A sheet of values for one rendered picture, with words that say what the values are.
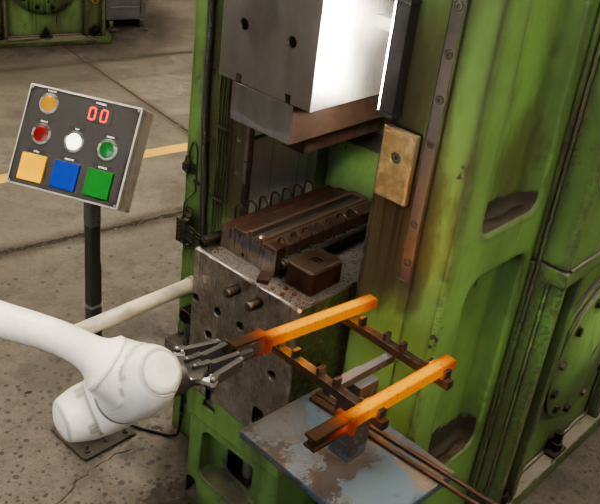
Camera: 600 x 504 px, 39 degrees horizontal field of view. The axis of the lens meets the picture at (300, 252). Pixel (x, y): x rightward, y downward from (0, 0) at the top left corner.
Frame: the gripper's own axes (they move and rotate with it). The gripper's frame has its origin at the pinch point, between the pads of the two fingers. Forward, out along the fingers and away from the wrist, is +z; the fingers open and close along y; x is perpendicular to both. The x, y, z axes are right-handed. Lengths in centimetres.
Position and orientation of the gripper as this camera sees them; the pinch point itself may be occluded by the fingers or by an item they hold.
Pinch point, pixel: (246, 346)
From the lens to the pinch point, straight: 173.4
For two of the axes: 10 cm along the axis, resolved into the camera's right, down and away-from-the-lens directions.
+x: 1.3, -8.7, -4.8
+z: 7.3, -2.4, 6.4
